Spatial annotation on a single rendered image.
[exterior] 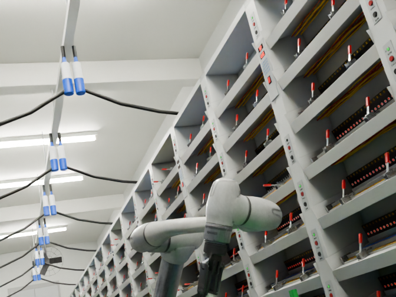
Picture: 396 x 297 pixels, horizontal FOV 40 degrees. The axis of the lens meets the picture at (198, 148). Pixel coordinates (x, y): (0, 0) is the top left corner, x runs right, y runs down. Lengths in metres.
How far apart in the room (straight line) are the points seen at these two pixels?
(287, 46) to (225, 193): 0.93
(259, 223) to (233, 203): 0.13
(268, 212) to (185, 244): 0.56
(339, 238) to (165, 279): 0.76
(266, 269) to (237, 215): 1.04
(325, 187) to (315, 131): 0.24
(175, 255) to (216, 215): 0.60
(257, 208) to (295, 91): 0.70
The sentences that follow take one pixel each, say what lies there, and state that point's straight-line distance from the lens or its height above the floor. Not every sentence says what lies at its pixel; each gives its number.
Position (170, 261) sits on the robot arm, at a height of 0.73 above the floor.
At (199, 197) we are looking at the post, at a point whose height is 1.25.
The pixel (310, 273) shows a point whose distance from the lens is 2.43.
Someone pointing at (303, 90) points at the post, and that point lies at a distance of 2.39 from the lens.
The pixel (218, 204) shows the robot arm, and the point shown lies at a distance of 1.76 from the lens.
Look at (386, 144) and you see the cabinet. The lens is 2.11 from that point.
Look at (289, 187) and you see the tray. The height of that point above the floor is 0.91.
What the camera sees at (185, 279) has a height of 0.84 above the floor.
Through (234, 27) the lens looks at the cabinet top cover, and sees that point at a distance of 2.72.
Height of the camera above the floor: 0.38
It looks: 19 degrees up
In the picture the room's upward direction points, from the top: 13 degrees counter-clockwise
